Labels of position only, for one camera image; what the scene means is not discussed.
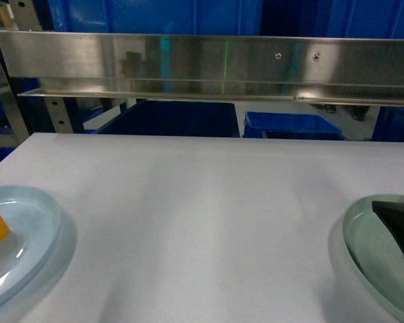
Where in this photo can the blue bin behind table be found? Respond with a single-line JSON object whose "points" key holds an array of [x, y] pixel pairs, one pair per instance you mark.
{"points": [[265, 125]]}

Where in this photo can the stainless steel shelf rail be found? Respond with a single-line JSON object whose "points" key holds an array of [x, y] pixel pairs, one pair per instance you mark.
{"points": [[349, 71]]}

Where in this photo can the steel rack upright post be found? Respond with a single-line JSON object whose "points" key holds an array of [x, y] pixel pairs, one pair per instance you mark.
{"points": [[61, 114]]}

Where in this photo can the light blue glass plate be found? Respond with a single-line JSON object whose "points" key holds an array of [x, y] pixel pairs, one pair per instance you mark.
{"points": [[33, 217]]}

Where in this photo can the large blue upper bin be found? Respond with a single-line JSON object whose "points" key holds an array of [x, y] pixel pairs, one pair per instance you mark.
{"points": [[330, 19]]}

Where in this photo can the dark blue bin under rail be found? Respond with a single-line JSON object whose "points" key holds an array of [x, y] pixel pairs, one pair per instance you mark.
{"points": [[175, 118]]}

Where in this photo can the light green glass plate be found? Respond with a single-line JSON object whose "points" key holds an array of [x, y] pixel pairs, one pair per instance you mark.
{"points": [[374, 255]]}

